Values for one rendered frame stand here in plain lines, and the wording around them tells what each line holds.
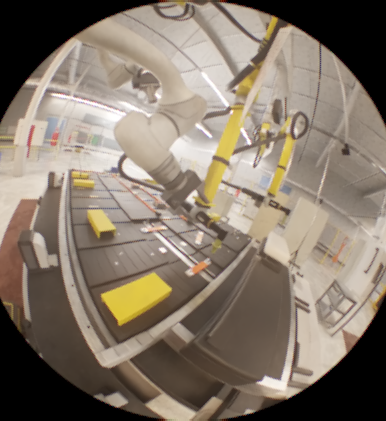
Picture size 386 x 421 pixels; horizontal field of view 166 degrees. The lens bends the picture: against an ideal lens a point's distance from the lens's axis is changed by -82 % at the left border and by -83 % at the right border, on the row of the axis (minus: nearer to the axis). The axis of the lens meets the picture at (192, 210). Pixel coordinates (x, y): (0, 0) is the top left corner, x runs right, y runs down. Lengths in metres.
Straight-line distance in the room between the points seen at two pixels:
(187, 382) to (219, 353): 0.34
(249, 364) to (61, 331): 0.44
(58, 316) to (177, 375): 0.40
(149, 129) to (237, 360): 0.46
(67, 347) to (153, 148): 0.55
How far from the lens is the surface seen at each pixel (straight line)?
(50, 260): 0.59
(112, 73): 0.79
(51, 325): 0.49
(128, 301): 0.31
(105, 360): 0.32
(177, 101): 0.35
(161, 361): 0.55
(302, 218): 4.78
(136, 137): 0.31
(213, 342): 0.24
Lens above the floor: 1.31
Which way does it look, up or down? 15 degrees down
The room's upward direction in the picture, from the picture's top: 22 degrees clockwise
